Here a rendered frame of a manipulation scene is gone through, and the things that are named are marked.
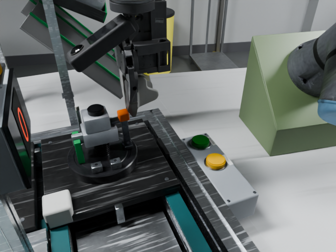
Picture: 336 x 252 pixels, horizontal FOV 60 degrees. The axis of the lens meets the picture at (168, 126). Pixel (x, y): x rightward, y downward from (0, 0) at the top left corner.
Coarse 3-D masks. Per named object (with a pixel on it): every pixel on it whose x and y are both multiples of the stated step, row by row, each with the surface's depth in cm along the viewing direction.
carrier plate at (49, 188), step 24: (48, 144) 64; (72, 144) 64; (144, 144) 64; (48, 168) 58; (144, 168) 58; (168, 168) 58; (48, 192) 53; (72, 192) 53; (96, 192) 53; (120, 192) 53; (144, 192) 53; (168, 192) 55; (72, 216) 49
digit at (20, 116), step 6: (18, 102) 30; (12, 108) 26; (18, 108) 29; (18, 114) 28; (18, 120) 28; (24, 120) 31; (18, 126) 27; (24, 126) 30; (24, 132) 30; (24, 138) 29
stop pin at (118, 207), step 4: (116, 204) 51; (120, 204) 51; (116, 208) 50; (120, 208) 50; (116, 212) 51; (120, 212) 51; (116, 216) 51; (120, 216) 52; (120, 220) 52; (124, 220) 53
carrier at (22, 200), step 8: (32, 144) 64; (32, 152) 62; (32, 160) 60; (32, 168) 58; (32, 176) 56; (32, 184) 54; (16, 192) 53; (24, 192) 53; (32, 192) 53; (16, 200) 51; (24, 200) 51; (32, 200) 51; (16, 208) 50; (24, 208) 50; (32, 208) 50; (24, 216) 48; (32, 216) 48; (24, 224) 47; (32, 224) 47
